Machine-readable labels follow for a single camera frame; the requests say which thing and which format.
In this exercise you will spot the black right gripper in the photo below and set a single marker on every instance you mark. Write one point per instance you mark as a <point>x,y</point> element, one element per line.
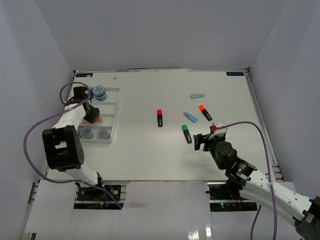
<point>199,139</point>

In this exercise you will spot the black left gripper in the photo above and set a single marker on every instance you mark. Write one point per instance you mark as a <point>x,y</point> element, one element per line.
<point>95,112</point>

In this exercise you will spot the pink stapler case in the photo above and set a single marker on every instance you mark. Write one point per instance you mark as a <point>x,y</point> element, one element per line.
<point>85,121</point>

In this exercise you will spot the green cap black highlighter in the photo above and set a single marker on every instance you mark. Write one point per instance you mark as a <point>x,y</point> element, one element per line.
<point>186,133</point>

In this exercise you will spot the clear jar of clips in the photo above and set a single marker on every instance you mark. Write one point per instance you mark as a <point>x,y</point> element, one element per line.
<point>86,133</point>

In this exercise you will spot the blue stapler case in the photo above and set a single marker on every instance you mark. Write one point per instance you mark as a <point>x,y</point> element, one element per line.
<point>190,117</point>

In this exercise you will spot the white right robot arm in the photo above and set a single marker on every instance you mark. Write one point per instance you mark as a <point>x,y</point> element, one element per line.
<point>245,181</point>

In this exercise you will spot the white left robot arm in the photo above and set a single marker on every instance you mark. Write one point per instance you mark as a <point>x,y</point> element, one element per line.
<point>62,145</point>

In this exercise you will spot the white compartment tray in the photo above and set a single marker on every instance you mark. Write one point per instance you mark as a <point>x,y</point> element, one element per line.
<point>108,111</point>

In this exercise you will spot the orange cap black highlighter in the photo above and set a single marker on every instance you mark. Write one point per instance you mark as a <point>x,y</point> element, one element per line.
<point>205,112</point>

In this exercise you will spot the left blue table label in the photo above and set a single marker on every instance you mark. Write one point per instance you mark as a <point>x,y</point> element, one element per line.
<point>84,75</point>

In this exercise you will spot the blue table label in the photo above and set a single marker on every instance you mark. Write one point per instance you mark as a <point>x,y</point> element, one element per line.
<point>84,75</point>
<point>234,73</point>

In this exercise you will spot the pink cap black highlighter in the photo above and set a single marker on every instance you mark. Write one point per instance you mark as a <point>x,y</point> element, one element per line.
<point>159,118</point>

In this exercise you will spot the right blue table label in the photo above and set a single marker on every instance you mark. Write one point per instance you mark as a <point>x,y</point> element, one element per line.
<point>234,73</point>

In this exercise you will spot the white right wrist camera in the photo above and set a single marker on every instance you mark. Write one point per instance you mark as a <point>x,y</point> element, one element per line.
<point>217,129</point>

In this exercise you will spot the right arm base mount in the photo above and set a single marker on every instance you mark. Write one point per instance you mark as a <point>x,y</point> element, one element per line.
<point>222,201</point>

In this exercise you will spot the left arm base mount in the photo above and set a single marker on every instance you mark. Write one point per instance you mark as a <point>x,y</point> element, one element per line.
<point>88,198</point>

